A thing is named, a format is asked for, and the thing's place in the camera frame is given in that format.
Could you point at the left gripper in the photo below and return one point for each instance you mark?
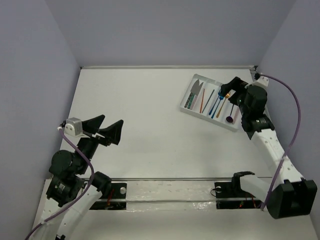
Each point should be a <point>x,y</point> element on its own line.
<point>96,136</point>

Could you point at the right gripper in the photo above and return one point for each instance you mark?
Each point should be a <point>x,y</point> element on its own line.
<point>235,84</point>

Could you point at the gold fork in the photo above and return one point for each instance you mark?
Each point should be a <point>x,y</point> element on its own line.
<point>221,107</point>

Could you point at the blue fork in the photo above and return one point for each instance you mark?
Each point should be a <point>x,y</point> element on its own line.
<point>214,104</point>

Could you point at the dark blue chopstick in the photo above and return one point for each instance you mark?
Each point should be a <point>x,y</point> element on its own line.
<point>208,100</point>

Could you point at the purple spoon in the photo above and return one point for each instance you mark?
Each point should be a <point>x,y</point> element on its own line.
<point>229,118</point>

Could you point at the orange chopstick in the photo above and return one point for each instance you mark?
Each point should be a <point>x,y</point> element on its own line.
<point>202,101</point>

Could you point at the knife pink handle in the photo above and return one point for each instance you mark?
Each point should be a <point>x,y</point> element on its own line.
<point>194,101</point>

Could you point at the knife dark handle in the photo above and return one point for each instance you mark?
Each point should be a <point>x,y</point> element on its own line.
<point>195,89</point>

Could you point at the knife green handle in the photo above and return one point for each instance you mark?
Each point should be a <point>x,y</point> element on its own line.
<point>194,92</point>

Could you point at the silver spoon pink handle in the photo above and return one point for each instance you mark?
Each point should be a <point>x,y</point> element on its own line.
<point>235,116</point>

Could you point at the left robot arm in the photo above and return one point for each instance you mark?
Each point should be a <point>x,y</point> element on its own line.
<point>75,187</point>

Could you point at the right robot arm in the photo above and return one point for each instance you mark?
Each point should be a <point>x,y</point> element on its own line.
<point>289,194</point>

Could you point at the white divided cutlery tray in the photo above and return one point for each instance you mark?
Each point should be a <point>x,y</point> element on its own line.
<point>210,84</point>

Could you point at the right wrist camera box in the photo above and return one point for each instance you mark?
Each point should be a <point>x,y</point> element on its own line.
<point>261,81</point>

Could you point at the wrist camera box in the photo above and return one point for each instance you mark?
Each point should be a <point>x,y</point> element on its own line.
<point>261,81</point>
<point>73,127</point>

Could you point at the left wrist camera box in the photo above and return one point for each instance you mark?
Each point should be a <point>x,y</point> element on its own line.
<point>73,127</point>

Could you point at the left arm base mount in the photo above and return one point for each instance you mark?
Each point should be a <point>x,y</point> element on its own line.
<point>115,200</point>

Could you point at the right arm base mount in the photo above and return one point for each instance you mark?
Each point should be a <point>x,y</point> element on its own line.
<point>229,198</point>

